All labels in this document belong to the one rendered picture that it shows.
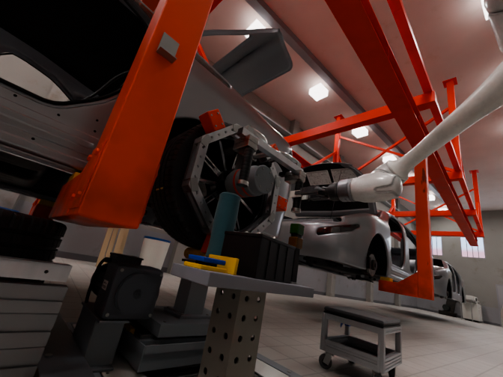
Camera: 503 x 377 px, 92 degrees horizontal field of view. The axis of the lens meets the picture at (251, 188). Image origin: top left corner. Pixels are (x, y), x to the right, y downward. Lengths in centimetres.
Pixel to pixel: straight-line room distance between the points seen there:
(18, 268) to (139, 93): 56
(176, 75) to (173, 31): 16
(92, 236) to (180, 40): 553
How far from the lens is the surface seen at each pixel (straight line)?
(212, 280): 57
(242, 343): 72
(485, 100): 90
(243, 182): 86
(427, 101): 460
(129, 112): 85
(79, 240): 625
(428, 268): 440
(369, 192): 95
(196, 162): 103
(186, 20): 114
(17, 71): 699
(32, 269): 85
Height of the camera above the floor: 47
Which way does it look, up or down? 18 degrees up
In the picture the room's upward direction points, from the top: 11 degrees clockwise
